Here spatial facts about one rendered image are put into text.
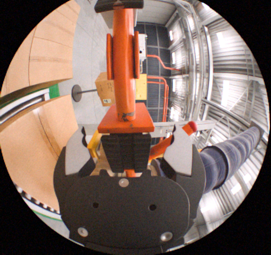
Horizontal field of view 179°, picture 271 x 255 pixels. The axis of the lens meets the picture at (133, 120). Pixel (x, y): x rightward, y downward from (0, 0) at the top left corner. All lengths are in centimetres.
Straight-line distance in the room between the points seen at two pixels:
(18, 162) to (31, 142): 7
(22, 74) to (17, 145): 55
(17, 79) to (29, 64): 14
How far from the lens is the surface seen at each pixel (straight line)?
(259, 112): 500
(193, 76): 586
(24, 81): 76
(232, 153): 50
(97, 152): 29
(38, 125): 32
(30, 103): 75
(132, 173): 18
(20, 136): 30
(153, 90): 1096
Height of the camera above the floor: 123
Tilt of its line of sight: 1 degrees up
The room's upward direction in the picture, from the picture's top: 88 degrees clockwise
